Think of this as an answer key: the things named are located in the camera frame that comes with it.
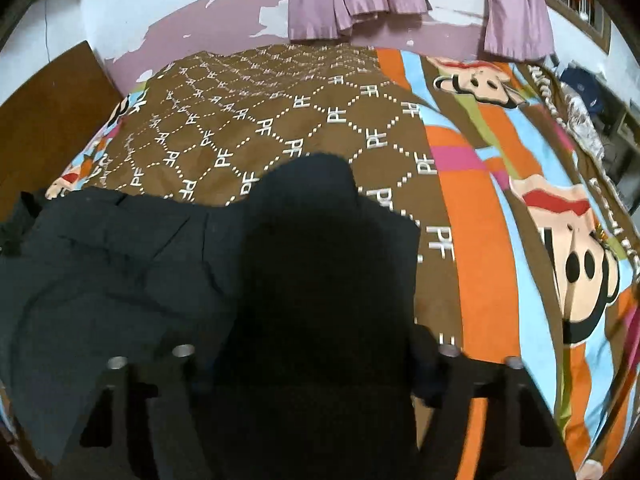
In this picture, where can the right pink curtain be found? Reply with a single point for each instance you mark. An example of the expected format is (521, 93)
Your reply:
(518, 29)

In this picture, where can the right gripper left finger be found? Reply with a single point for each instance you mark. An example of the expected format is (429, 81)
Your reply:
(138, 424)

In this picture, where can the brown patterned cartoon quilt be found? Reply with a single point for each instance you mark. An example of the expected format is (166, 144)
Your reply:
(524, 247)

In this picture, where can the wooden shelf desk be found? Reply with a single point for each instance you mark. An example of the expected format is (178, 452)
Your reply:
(618, 126)

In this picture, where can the dark blue cap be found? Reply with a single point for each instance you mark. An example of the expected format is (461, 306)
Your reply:
(587, 86)

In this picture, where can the brown wooden headboard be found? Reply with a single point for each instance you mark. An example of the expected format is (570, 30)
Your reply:
(49, 120)

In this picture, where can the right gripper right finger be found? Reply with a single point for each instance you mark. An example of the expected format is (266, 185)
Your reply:
(488, 420)

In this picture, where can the dark clothes pile by headboard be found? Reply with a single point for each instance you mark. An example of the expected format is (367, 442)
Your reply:
(21, 219)

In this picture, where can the black jacket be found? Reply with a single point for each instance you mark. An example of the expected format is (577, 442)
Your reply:
(297, 299)

